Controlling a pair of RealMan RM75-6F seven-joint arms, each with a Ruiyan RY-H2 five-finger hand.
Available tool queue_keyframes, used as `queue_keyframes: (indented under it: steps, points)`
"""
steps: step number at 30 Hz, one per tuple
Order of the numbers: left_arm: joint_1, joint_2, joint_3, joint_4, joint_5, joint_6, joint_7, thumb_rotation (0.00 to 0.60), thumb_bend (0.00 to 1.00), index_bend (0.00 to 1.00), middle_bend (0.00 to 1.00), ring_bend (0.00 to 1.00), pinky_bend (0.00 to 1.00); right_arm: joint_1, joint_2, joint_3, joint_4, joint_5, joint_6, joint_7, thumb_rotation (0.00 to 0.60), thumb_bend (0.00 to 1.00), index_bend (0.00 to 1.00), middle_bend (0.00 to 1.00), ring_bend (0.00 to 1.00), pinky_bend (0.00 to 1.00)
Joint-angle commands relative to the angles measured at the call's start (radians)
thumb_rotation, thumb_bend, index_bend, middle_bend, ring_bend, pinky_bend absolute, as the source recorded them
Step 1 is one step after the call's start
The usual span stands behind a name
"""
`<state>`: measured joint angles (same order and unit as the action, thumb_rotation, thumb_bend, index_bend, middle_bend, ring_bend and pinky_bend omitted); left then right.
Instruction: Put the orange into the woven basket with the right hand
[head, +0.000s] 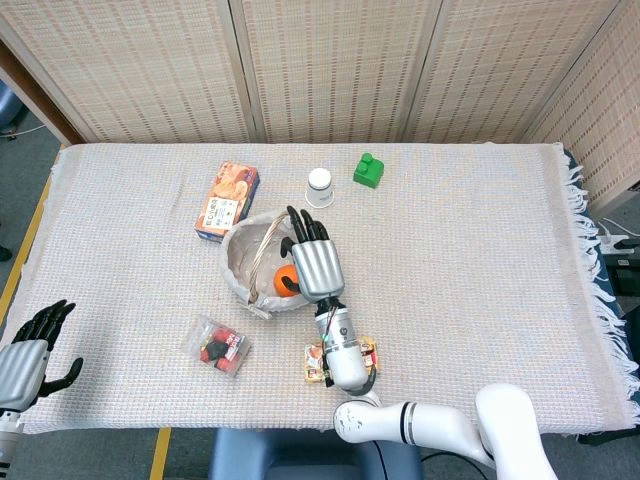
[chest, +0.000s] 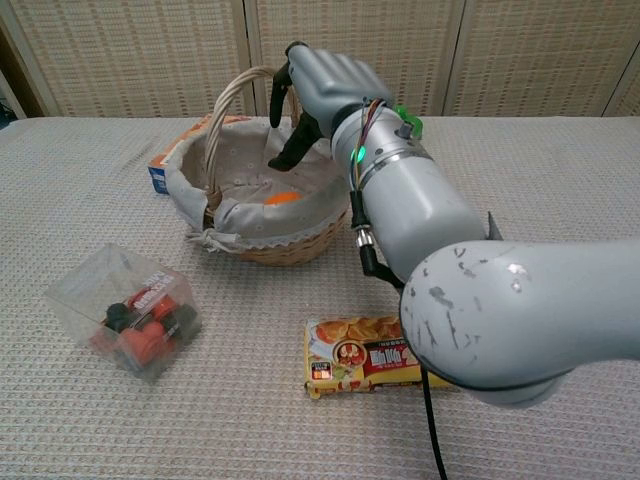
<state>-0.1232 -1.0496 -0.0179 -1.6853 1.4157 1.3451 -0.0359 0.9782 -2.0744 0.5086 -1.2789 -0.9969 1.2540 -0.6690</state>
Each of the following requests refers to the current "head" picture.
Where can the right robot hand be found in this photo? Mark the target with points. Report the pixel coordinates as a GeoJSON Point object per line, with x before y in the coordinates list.
{"type": "Point", "coordinates": [315, 265]}

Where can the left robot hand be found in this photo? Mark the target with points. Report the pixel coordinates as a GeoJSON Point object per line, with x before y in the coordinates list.
{"type": "Point", "coordinates": [22, 362]}

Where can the orange fruit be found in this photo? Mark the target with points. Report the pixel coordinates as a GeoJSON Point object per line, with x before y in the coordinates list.
{"type": "Point", "coordinates": [284, 281]}

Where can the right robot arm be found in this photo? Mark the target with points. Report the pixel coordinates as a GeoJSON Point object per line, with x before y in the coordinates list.
{"type": "Point", "coordinates": [425, 415]}

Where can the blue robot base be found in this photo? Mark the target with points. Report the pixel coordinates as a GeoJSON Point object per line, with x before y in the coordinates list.
{"type": "Point", "coordinates": [280, 455]}

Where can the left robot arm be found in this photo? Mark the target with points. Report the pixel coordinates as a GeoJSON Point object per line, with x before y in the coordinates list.
{"type": "Point", "coordinates": [9, 440]}

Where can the grey fabric-lined basket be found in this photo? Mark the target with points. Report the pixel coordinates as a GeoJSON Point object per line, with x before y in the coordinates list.
{"type": "Point", "coordinates": [260, 270]}

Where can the white paper cup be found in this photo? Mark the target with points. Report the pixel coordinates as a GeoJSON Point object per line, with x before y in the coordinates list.
{"type": "Point", "coordinates": [319, 188]}

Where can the red orange snack packet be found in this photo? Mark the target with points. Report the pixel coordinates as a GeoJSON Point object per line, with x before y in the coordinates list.
{"type": "Point", "coordinates": [314, 362]}

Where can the orange biscuit box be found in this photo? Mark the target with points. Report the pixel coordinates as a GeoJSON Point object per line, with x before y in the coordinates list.
{"type": "Point", "coordinates": [227, 202]}

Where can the green toy block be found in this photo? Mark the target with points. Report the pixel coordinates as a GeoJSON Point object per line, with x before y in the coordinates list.
{"type": "Point", "coordinates": [368, 171]}

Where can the clear bag of snacks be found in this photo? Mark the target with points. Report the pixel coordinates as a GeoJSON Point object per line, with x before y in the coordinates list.
{"type": "Point", "coordinates": [216, 346]}

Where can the white woven tablecloth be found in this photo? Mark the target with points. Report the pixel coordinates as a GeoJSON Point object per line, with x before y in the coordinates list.
{"type": "Point", "coordinates": [450, 275]}

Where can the woven folding screen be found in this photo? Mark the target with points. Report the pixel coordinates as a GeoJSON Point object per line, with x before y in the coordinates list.
{"type": "Point", "coordinates": [320, 70]}

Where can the white power strip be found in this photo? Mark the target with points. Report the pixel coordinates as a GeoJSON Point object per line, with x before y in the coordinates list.
{"type": "Point", "coordinates": [614, 241]}

